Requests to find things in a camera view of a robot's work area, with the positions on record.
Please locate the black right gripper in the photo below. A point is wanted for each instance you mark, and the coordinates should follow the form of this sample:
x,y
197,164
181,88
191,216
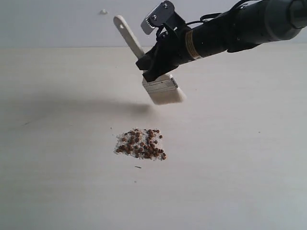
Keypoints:
x,y
175,45

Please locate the white paint brush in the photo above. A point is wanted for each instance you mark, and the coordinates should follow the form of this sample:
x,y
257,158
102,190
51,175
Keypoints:
x,y
164,90

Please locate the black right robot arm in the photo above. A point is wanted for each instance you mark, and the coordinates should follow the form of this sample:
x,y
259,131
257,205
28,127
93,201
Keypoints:
x,y
245,26

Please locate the pile of white grains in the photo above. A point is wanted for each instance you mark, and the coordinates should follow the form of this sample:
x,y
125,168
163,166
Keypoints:
x,y
141,144

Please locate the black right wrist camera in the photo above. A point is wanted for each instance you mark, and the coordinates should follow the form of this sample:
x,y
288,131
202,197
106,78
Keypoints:
x,y
163,14

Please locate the white wall plug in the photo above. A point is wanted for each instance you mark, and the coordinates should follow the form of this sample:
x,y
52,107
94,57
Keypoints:
x,y
103,12

